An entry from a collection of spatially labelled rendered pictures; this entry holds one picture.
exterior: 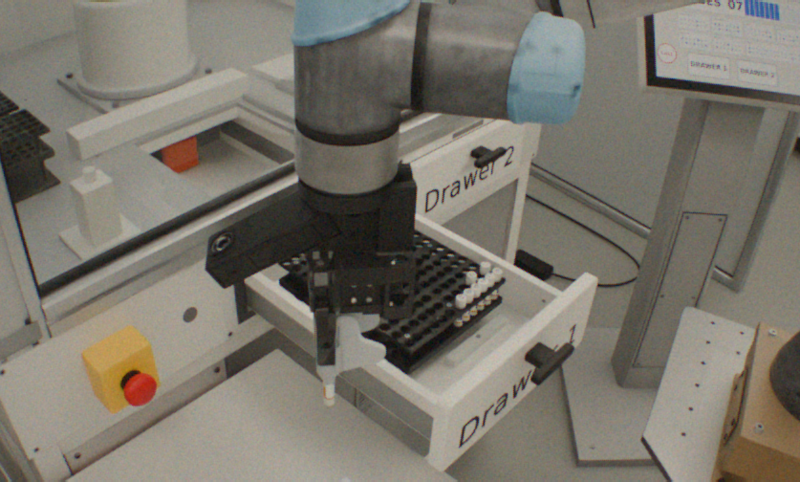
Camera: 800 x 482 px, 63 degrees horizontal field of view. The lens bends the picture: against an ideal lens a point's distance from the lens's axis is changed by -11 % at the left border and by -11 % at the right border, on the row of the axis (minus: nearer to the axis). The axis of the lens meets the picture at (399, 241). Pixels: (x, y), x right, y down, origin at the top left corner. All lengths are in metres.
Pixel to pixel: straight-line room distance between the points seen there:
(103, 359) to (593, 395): 1.47
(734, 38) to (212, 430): 1.18
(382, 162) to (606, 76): 2.17
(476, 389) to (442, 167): 0.46
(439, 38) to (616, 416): 1.61
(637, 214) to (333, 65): 2.33
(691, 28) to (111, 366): 1.18
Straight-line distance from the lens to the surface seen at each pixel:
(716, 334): 1.16
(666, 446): 0.97
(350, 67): 0.47
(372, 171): 0.51
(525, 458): 1.88
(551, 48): 0.47
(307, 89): 0.49
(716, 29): 1.51
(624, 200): 2.75
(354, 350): 0.62
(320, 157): 0.50
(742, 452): 0.88
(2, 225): 0.71
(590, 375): 2.07
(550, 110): 0.48
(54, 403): 0.86
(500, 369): 0.77
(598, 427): 1.95
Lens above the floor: 1.46
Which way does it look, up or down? 36 degrees down
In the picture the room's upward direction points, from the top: 3 degrees clockwise
